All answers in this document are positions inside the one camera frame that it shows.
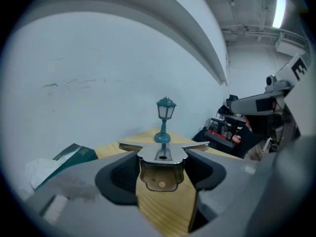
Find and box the silver metal object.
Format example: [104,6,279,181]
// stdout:
[118,141,210,192]

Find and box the small teal street lamp figurine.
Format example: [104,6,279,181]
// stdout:
[154,96,178,144]

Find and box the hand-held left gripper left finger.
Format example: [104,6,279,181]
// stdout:
[24,150,161,237]

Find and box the dark green box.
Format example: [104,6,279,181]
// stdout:
[36,143,98,189]

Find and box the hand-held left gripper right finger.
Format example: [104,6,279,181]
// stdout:
[185,134,316,237]

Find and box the white crumpled cloth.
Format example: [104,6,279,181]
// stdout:
[24,158,65,190]

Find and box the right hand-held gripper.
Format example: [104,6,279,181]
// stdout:
[230,52,312,139]

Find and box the ceiling cable tray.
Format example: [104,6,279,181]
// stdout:
[221,25,309,49]

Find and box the black and red office chair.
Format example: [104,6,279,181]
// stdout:
[192,117,239,155]

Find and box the ceiling light panel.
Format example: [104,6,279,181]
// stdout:
[272,0,287,29]

